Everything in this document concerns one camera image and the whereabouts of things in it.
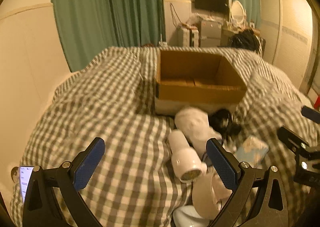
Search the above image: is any blue tissue pack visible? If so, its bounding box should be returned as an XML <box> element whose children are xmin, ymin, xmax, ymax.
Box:
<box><xmin>234</xmin><ymin>136</ymin><xmax>269</xmax><ymax>168</ymax></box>

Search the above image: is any beige tape roll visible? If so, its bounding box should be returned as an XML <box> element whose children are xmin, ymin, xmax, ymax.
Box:
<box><xmin>192</xmin><ymin>173</ymin><xmax>232</xmax><ymax>220</ymax></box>

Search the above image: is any white hair dryer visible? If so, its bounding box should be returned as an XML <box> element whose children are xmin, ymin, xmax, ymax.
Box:
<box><xmin>168</xmin><ymin>129</ymin><xmax>207</xmax><ymax>183</ymax></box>

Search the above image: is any black round object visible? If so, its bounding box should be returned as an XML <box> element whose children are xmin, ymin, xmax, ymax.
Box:
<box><xmin>208</xmin><ymin>109</ymin><xmax>242</xmax><ymax>142</ymax></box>

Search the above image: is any white towel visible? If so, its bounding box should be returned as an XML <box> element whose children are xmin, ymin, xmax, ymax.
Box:
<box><xmin>174</xmin><ymin>107</ymin><xmax>222</xmax><ymax>158</ymax></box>

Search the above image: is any red object on floor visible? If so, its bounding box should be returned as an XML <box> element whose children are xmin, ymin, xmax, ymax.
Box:
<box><xmin>313</xmin><ymin>94</ymin><xmax>320</xmax><ymax>110</ymax></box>

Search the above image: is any smartphone with lit screen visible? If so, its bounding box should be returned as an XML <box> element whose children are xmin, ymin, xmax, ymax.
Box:
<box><xmin>19</xmin><ymin>166</ymin><xmax>33</xmax><ymax>202</ymax></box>

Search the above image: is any white object at bottom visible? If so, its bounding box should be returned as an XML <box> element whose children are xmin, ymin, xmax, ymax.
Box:
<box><xmin>172</xmin><ymin>205</ymin><xmax>210</xmax><ymax>227</ymax></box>

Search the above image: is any white louvered wardrobe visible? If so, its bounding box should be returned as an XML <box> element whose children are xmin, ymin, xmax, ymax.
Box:
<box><xmin>260</xmin><ymin>0</ymin><xmax>313</xmax><ymax>88</ymax></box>

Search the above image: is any black jacket on chair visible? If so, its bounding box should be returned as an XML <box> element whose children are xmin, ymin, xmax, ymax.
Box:
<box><xmin>228</xmin><ymin>29</ymin><xmax>260</xmax><ymax>53</ymax></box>

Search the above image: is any brown cardboard box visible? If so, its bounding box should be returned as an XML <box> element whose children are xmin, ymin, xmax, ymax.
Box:
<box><xmin>154</xmin><ymin>47</ymin><xmax>247</xmax><ymax>116</ymax></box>

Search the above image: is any white oval mirror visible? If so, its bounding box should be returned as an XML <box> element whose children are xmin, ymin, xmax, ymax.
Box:
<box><xmin>229</xmin><ymin>0</ymin><xmax>246</xmax><ymax>23</ymax></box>

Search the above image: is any silver mini fridge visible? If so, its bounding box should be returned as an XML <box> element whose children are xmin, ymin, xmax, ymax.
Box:
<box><xmin>199</xmin><ymin>20</ymin><xmax>222</xmax><ymax>47</ymax></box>

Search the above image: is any grey white checkered duvet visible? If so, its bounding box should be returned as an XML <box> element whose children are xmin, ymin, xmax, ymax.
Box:
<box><xmin>20</xmin><ymin>47</ymin><xmax>319</xmax><ymax>226</ymax></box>

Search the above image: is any white suitcase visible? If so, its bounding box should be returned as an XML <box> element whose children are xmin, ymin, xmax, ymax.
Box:
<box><xmin>177</xmin><ymin>27</ymin><xmax>199</xmax><ymax>47</ymax></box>

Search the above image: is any large green curtain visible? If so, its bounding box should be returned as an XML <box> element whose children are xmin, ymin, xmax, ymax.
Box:
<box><xmin>51</xmin><ymin>0</ymin><xmax>166</xmax><ymax>72</ymax></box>

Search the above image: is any black wall television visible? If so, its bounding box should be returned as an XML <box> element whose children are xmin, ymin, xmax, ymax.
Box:
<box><xmin>194</xmin><ymin>0</ymin><xmax>229</xmax><ymax>15</ymax></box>

